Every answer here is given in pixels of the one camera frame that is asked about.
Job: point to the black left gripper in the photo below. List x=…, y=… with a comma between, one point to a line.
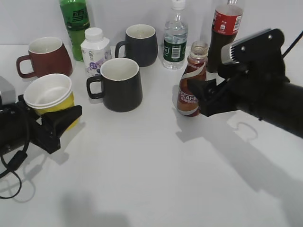
x=20, y=125

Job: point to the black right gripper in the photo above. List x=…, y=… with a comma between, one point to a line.
x=247, y=88

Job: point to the Nescafe coffee bottle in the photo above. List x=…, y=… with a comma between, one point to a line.
x=187, y=103

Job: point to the yellow paper cup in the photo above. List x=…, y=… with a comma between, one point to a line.
x=50, y=93

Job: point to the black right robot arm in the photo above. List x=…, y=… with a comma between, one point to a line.
x=280, y=104

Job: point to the clear water bottle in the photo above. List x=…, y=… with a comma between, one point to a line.
x=175, y=36

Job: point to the dark red ceramic mug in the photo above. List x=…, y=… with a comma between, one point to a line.
x=48, y=55

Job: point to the cola bottle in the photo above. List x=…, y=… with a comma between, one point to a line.
x=225, y=26

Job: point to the black mug front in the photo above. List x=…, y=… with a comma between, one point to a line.
x=118, y=85

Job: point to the black mug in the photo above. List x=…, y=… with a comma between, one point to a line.
x=140, y=44
x=118, y=85

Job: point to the black mug rear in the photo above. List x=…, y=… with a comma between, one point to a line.
x=140, y=44

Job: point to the white yogurt drink bottle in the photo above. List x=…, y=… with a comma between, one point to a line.
x=95, y=50

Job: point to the green soda bottle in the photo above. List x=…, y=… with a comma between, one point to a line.
x=76, y=19

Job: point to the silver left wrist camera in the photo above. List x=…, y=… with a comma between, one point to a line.
x=7, y=92

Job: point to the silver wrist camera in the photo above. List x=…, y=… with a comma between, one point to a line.
x=261, y=50
x=7, y=92

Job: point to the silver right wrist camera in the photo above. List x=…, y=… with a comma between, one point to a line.
x=261, y=50

